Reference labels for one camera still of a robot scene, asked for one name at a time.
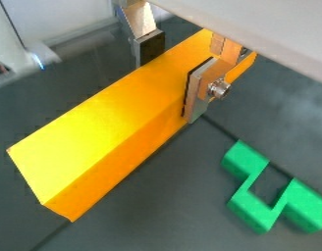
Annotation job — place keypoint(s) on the green stepped block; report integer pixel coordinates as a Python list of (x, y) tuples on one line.
[(300, 203)]

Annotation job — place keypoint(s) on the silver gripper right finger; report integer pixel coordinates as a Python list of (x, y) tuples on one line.
[(206, 79)]

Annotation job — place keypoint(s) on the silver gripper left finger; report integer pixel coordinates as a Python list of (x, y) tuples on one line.
[(138, 22)]

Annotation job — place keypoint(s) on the yellow rectangular bar block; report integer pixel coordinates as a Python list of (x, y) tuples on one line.
[(76, 158)]

